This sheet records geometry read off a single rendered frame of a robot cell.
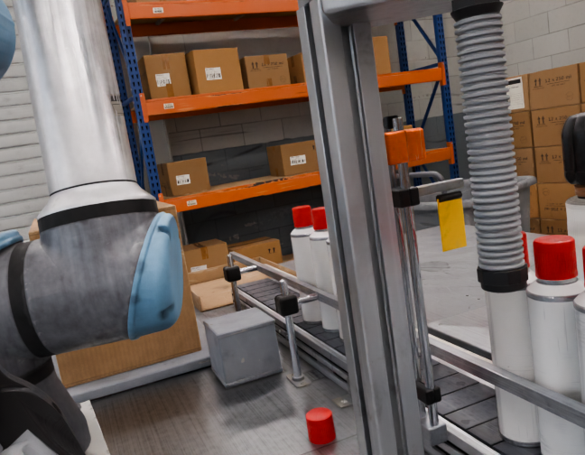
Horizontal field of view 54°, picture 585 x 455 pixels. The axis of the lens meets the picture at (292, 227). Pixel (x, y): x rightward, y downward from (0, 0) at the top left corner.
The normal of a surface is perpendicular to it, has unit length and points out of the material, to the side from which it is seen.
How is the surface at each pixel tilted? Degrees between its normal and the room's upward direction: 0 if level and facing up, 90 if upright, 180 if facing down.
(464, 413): 0
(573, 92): 90
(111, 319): 114
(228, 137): 90
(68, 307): 93
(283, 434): 0
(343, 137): 90
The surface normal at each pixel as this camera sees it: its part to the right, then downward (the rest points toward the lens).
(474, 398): -0.15, -0.98
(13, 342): 0.17, 0.56
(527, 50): -0.89, 0.20
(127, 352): 0.38, 0.08
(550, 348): -0.75, 0.22
